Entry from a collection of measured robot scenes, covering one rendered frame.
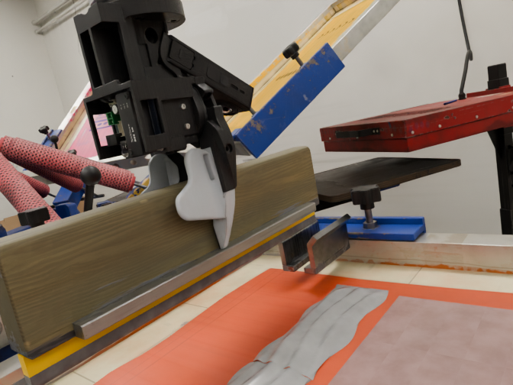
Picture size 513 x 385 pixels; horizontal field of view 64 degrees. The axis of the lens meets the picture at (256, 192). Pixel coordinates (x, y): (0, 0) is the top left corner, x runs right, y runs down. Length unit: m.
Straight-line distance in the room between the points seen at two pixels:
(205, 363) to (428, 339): 0.22
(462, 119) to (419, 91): 1.06
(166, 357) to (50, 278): 0.22
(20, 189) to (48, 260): 0.62
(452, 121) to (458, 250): 0.77
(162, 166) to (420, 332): 0.29
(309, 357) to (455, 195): 2.05
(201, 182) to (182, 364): 0.21
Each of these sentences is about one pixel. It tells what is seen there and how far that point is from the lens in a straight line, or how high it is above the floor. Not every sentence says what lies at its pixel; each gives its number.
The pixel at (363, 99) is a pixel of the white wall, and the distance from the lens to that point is 2.48.
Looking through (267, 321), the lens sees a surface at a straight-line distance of 0.50.
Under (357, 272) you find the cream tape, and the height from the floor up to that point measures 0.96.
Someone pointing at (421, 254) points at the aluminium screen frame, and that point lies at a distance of 0.58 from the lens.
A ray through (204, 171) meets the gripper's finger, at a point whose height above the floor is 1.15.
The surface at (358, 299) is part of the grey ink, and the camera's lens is 0.51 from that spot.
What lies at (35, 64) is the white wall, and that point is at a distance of 5.00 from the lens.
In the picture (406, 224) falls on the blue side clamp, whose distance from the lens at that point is 0.62.
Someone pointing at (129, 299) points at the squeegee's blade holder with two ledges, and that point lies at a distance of 0.32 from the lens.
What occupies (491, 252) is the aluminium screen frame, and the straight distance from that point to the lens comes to 0.56.
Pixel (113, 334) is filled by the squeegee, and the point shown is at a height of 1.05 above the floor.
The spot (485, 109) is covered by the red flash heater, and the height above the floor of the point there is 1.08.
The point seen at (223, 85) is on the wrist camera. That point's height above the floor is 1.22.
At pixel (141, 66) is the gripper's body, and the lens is 0.34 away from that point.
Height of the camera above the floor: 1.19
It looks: 10 degrees down
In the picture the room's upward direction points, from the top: 11 degrees counter-clockwise
